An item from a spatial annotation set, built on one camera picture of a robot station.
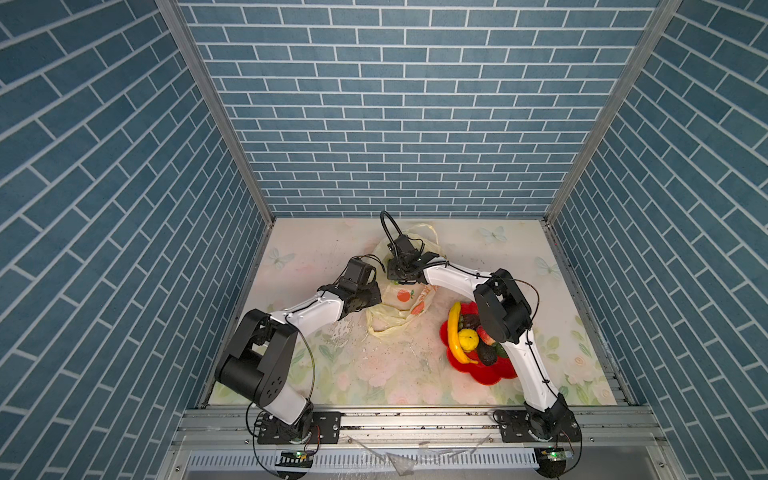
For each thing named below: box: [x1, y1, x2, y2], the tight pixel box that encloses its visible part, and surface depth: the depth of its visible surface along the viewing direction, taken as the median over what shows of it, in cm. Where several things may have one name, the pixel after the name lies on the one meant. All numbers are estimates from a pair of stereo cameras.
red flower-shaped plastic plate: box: [440, 302, 517, 385], surface depth 84 cm
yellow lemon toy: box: [458, 328, 480, 351], surface depth 85 cm
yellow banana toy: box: [448, 302, 479, 364], surface depth 85 cm
